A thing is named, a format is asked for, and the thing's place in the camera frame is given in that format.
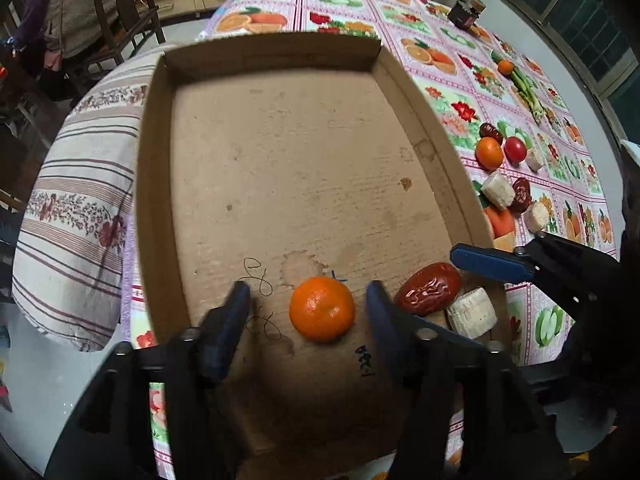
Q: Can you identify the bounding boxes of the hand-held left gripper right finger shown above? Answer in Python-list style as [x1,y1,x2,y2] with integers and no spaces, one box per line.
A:
[365,280,573,480]

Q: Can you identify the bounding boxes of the red tomato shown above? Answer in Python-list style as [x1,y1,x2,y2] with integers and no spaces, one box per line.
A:
[503,136,528,163]

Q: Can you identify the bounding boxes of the large orange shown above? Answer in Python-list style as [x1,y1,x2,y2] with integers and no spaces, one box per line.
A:
[475,136,504,171]

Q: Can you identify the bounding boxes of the dark framed window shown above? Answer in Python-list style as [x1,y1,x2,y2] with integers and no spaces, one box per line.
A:
[475,0,640,106]

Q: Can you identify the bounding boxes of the green leafy vegetables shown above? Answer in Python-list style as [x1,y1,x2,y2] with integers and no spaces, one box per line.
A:
[492,50,546,121]

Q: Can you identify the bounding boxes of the dark wooden chair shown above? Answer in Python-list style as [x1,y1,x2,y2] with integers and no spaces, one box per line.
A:
[90,0,168,63]

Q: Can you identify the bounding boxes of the shallow cardboard box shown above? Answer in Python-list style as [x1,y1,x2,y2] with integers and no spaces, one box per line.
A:
[132,32,516,480]

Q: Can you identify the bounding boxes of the dark glass jar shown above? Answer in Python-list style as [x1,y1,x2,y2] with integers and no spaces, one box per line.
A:
[447,0,487,30]

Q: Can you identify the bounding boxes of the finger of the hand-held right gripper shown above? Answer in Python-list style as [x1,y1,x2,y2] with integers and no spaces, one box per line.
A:
[450,232,621,306]

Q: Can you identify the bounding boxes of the striped cushion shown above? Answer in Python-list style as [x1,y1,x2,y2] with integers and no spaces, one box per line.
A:
[11,42,176,353]

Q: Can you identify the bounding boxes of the fruit print tablecloth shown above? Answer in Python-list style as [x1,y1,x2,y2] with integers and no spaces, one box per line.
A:
[120,0,623,480]

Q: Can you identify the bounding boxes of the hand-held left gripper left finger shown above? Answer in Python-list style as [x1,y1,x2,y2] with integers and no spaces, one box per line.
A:
[45,280,251,480]

